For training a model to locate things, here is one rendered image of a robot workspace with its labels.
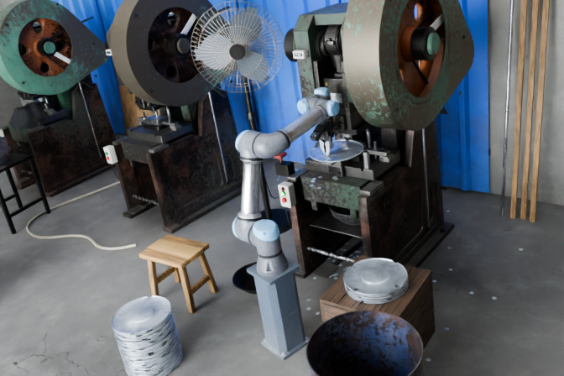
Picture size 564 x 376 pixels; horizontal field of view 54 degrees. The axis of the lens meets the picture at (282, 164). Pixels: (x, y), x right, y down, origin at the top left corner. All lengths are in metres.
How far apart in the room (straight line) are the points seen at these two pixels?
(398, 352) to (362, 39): 1.29
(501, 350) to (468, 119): 1.74
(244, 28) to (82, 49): 2.35
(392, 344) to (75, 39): 4.09
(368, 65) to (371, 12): 0.22
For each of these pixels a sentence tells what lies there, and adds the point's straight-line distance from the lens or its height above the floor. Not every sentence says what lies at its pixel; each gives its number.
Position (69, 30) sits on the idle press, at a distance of 5.43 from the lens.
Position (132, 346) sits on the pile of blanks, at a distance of 2.82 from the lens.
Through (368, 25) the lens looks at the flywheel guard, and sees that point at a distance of 2.40.
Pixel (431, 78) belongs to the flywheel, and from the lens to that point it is 2.97.
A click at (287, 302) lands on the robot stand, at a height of 0.29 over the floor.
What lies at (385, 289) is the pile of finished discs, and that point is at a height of 0.40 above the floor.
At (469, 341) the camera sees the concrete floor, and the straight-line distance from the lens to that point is 2.88.
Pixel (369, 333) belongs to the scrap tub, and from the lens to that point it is 2.34.
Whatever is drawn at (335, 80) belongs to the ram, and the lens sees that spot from 2.93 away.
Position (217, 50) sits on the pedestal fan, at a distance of 3.53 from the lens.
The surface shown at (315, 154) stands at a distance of 2.98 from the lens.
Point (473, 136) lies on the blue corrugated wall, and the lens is 4.05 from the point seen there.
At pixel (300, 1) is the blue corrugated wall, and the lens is 4.46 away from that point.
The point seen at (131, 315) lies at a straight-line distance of 2.90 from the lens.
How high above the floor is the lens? 1.86
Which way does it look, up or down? 22 degrees down
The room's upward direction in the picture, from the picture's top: 9 degrees counter-clockwise
